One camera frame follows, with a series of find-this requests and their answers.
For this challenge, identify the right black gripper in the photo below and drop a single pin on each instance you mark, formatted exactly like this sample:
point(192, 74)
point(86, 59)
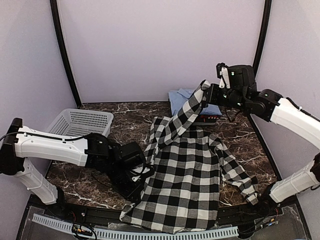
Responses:
point(211, 98)

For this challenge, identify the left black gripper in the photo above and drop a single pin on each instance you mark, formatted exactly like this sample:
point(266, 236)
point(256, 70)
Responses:
point(128, 194)

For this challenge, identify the black white plaid shirt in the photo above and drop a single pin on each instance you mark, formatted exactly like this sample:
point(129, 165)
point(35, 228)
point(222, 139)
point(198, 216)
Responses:
point(189, 165)

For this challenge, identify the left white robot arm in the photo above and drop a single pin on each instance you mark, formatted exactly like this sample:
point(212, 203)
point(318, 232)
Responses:
point(125, 165)

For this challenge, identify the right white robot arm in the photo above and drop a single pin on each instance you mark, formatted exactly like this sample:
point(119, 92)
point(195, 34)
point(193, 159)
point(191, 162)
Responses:
point(238, 89)

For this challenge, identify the folded red black shirt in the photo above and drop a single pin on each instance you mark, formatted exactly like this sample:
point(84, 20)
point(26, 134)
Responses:
point(204, 118)

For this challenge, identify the folded light blue shirt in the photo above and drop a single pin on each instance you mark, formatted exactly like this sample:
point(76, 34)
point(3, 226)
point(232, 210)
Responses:
point(177, 98)

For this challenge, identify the grey plastic basket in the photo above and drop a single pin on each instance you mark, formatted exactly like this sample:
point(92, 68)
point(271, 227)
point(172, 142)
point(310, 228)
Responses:
point(80, 122)

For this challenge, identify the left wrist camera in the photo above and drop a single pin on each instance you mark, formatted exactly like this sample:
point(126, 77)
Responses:
point(142, 173)

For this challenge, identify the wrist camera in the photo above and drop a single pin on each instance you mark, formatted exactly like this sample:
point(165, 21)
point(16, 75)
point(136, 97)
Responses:
point(142, 173)
point(222, 74)

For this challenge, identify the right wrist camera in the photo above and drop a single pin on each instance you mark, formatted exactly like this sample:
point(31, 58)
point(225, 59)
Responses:
point(222, 74)

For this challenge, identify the white slotted cable duct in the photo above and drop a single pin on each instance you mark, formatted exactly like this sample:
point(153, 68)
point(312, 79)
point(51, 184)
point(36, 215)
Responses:
point(98, 233)

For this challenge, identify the right black frame post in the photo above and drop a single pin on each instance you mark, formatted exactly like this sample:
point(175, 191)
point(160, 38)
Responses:
point(262, 34)

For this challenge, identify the black frame post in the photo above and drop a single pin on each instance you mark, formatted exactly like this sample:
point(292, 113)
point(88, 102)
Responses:
point(63, 52)
point(262, 34)

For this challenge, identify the black front rail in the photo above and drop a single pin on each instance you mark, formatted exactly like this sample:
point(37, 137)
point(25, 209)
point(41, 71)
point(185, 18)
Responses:
point(237, 215)

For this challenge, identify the left black frame post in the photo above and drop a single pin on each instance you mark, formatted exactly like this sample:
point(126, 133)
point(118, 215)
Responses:
point(63, 52)

